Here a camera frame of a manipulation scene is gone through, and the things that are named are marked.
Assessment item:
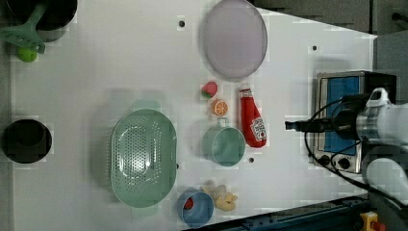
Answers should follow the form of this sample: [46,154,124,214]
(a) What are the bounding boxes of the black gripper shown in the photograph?
[285,93,370,140]

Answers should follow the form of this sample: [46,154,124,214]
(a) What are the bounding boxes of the red ketchup bottle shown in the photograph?
[240,87,267,148]

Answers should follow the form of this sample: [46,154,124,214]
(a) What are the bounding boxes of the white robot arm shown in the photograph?
[285,88,408,224]

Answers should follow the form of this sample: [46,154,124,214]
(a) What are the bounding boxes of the green strainer colander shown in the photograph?
[110,100,177,209]

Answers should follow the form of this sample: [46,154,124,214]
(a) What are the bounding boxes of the silver toaster oven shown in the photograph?
[313,71,396,173]

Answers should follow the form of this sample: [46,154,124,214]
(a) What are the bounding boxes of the teal green mug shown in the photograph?
[201,117,245,167]

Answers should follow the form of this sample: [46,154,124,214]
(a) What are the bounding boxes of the orange slice toy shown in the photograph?
[212,99,229,116]

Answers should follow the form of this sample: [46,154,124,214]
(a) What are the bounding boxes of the red toy strawberry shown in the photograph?
[201,81,218,98]

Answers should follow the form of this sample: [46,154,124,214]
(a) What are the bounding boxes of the grey round plate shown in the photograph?
[203,0,268,78]

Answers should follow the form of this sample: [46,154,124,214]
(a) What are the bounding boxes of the yellow red emergency button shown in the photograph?
[360,212,387,231]

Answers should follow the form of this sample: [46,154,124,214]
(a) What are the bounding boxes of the blue cup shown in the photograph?
[177,188,215,229]

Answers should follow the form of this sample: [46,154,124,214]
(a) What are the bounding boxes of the small red toy in cup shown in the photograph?
[184,197,193,210]

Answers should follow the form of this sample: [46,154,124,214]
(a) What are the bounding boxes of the black pan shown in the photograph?
[5,0,79,42]

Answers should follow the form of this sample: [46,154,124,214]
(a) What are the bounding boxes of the black round pot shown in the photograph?
[1,119,52,164]

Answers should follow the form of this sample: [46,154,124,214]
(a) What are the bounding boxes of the green lime toy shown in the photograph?
[17,47,38,63]

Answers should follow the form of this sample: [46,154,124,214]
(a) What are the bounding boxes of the green spatula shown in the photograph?
[0,2,47,54]

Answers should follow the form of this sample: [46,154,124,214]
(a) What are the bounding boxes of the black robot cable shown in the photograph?
[303,99,408,206]

